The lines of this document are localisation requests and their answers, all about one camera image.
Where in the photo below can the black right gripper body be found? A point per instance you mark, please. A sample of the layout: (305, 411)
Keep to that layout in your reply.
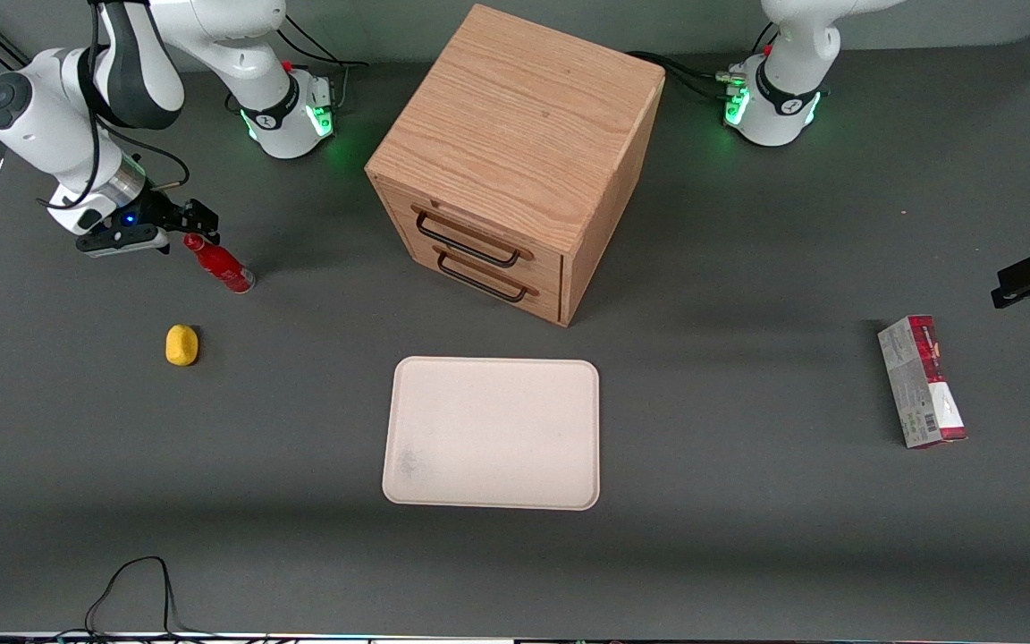
(160, 212)

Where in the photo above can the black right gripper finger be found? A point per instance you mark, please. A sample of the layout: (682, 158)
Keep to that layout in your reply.
(213, 237)
(199, 216)

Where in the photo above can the red coke bottle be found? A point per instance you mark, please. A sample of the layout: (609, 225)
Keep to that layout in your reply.
(227, 268)

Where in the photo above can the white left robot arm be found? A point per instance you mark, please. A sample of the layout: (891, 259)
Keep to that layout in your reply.
(788, 54)

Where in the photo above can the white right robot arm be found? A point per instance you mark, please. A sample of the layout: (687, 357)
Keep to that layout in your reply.
(50, 116)

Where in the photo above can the beige plastic tray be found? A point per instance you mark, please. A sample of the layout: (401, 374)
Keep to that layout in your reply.
(497, 429)

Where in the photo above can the yellow lemon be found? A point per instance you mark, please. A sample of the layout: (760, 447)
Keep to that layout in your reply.
(181, 345)

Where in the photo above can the red and grey carton box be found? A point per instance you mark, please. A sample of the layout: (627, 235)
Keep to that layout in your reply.
(922, 385)

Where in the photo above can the wooden drawer cabinet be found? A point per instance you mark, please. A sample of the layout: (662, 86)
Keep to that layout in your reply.
(515, 107)

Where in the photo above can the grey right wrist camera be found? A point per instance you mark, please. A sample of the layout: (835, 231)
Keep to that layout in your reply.
(122, 241)

